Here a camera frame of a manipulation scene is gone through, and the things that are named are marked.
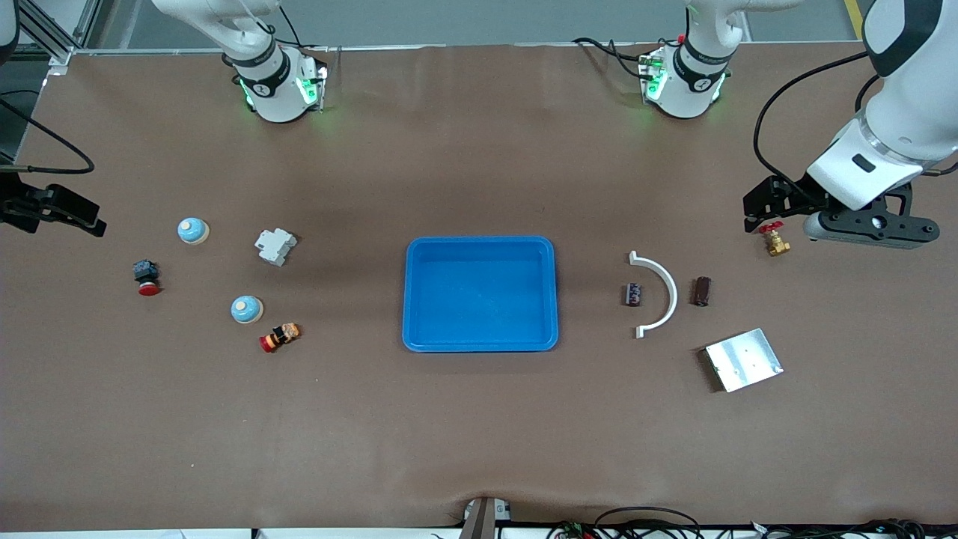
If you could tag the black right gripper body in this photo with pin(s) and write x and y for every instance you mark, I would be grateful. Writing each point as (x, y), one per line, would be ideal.
(21, 203)

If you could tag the dark brown capacitor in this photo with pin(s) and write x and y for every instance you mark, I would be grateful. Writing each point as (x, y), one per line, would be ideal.
(702, 291)

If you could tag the blue bell with beige button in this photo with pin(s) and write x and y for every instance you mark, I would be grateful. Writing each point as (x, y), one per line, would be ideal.
(193, 230)
(246, 309)

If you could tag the small black printed capacitor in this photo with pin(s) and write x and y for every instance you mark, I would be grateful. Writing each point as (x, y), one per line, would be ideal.
(635, 294)

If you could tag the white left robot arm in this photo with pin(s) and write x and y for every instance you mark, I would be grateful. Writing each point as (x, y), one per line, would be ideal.
(913, 120)

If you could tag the red mushroom button black body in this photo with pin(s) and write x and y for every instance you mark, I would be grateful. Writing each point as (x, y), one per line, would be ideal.
(145, 273)

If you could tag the silver metal plate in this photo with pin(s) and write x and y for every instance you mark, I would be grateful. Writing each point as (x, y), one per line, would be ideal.
(743, 361)

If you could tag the white circuit breaker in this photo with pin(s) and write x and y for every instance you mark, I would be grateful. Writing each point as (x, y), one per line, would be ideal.
(275, 247)

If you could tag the red emergency stop yellow collar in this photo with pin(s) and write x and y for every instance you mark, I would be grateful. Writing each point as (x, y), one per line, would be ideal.
(281, 337)

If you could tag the blue plastic tray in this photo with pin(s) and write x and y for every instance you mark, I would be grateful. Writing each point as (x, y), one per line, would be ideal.
(479, 299)

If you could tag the white curved plastic bracket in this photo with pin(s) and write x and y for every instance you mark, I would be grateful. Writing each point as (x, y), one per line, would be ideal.
(671, 296)

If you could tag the aluminium frame profile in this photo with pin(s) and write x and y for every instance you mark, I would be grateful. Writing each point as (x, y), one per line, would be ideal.
(86, 22)

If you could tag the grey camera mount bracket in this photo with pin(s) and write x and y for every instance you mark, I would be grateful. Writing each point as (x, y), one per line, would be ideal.
(485, 518)

